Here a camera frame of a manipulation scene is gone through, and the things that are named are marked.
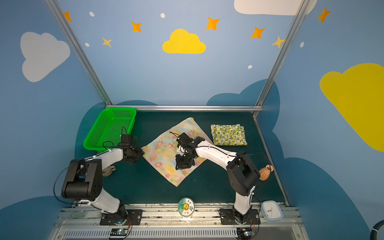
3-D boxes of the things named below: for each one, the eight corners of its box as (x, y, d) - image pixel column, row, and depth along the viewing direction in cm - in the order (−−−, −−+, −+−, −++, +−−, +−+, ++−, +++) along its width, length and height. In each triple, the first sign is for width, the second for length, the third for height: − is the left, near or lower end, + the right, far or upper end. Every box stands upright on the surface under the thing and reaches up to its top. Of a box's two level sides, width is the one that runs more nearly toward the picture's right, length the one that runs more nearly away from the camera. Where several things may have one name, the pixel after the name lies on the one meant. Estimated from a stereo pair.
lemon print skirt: (212, 145, 103) (213, 143, 101) (210, 126, 115) (211, 123, 113) (247, 145, 104) (248, 143, 102) (242, 126, 115) (243, 124, 113)
